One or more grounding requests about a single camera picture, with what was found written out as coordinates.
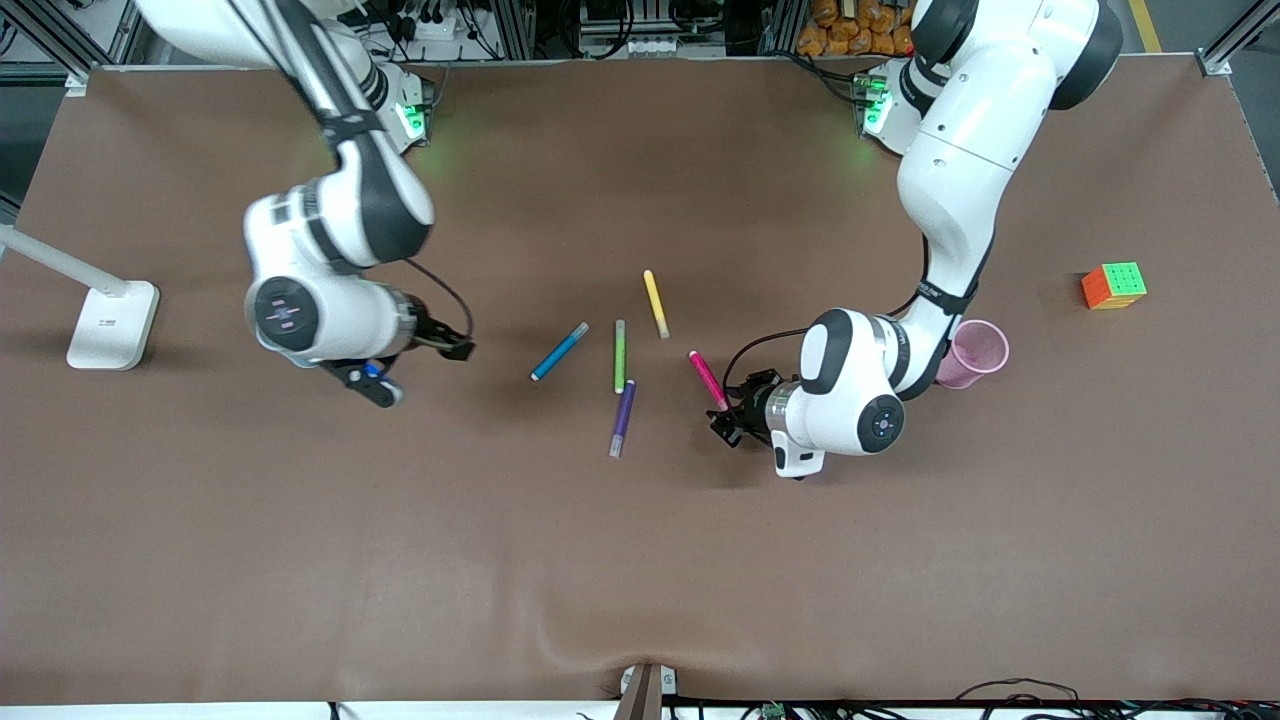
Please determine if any white desk lamp stand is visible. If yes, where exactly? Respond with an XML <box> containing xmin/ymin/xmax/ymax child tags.
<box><xmin>0</xmin><ymin>224</ymin><xmax>161</xmax><ymax>372</ymax></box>

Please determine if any pink marker pen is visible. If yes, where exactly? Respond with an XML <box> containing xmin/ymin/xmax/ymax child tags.
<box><xmin>688</xmin><ymin>350</ymin><xmax>731</xmax><ymax>414</ymax></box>

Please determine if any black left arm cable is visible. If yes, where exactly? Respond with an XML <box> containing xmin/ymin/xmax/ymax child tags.
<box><xmin>721</xmin><ymin>332</ymin><xmax>814</xmax><ymax>402</ymax></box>

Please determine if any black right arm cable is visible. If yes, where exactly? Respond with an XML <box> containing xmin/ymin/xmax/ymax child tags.
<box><xmin>404</xmin><ymin>257</ymin><xmax>475</xmax><ymax>340</ymax></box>

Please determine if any aluminium frame post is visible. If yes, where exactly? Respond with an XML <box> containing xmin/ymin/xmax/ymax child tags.
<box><xmin>18</xmin><ymin>0</ymin><xmax>151</xmax><ymax>73</ymax></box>
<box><xmin>1195</xmin><ymin>25</ymin><xmax>1280</xmax><ymax>78</ymax></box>

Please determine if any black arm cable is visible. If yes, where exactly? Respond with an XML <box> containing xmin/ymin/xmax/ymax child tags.
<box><xmin>404</xmin><ymin>257</ymin><xmax>475</xmax><ymax>340</ymax></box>
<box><xmin>721</xmin><ymin>332</ymin><xmax>814</xmax><ymax>402</ymax></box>

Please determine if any colourful puzzle cube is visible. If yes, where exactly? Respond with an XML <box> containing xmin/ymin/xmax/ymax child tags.
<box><xmin>1081</xmin><ymin>262</ymin><xmax>1148</xmax><ymax>311</ymax></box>

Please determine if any purple marker pen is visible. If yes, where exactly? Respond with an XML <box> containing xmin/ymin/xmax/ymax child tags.
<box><xmin>608</xmin><ymin>379</ymin><xmax>638</xmax><ymax>459</ymax></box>

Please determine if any orange packaged goods pile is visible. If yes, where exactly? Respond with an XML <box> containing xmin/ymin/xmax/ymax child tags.
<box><xmin>797</xmin><ymin>0</ymin><xmax>917</xmax><ymax>57</ymax></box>

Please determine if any yellow marker pen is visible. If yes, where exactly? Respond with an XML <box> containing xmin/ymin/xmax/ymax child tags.
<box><xmin>643</xmin><ymin>269</ymin><xmax>672</xmax><ymax>340</ymax></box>

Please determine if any metal table clamp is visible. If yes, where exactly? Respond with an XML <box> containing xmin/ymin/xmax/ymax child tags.
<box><xmin>615</xmin><ymin>663</ymin><xmax>679</xmax><ymax>720</ymax></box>

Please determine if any black cable bundle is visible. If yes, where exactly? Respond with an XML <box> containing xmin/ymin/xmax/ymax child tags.
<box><xmin>955</xmin><ymin>678</ymin><xmax>1280</xmax><ymax>720</ymax></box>

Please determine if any pink plastic cup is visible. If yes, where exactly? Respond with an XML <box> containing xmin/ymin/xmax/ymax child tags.
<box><xmin>935</xmin><ymin>319</ymin><xmax>1011</xmax><ymax>390</ymax></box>

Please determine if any blue marker pen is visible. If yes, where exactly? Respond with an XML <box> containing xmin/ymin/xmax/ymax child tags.
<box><xmin>530</xmin><ymin>322</ymin><xmax>591</xmax><ymax>382</ymax></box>

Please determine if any white power strip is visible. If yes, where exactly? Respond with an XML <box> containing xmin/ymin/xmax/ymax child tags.
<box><xmin>395</xmin><ymin>10</ymin><xmax>473</xmax><ymax>43</ymax></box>

